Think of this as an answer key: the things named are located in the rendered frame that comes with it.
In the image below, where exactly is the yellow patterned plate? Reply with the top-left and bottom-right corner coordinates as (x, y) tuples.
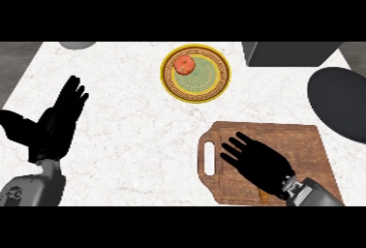
(159, 44), (233, 105)

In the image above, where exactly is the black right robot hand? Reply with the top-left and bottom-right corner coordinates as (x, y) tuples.
(218, 131), (298, 200)

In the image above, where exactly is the dark grey box appliance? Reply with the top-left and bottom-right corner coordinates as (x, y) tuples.
(240, 42), (344, 68)

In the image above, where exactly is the dark grey pan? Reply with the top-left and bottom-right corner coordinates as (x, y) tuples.
(305, 66), (366, 144)

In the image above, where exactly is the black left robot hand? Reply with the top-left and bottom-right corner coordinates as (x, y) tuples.
(0, 75), (90, 165)

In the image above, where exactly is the grey round object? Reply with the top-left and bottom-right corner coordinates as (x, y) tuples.
(57, 42), (97, 50)

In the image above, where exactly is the golden brown croissant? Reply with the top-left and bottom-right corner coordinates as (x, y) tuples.
(255, 188), (271, 205)

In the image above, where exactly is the brown wooden cutting board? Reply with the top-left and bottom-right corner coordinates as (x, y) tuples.
(196, 121), (344, 206)

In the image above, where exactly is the red tomato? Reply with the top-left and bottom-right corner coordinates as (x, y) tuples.
(173, 54), (198, 76)

